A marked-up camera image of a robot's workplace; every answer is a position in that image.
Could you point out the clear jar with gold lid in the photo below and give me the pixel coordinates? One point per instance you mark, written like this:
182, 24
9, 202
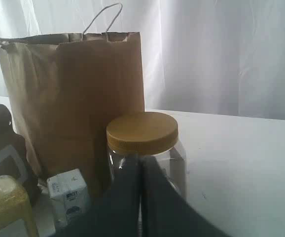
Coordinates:
148, 134

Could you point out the yellow millet bottle white cap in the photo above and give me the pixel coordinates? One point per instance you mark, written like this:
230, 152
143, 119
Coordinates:
16, 215

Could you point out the small white milk carton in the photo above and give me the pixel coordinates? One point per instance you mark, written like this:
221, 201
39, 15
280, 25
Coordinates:
69, 197

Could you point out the brown paper bag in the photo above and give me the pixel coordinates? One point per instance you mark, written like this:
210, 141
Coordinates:
64, 89

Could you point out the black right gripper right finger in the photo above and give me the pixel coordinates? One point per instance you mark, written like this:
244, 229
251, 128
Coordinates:
164, 212

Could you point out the brown stand-up coffee pouch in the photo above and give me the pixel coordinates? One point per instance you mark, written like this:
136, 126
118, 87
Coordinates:
13, 156

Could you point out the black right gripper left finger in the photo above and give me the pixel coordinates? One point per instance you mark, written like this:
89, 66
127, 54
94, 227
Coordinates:
116, 214

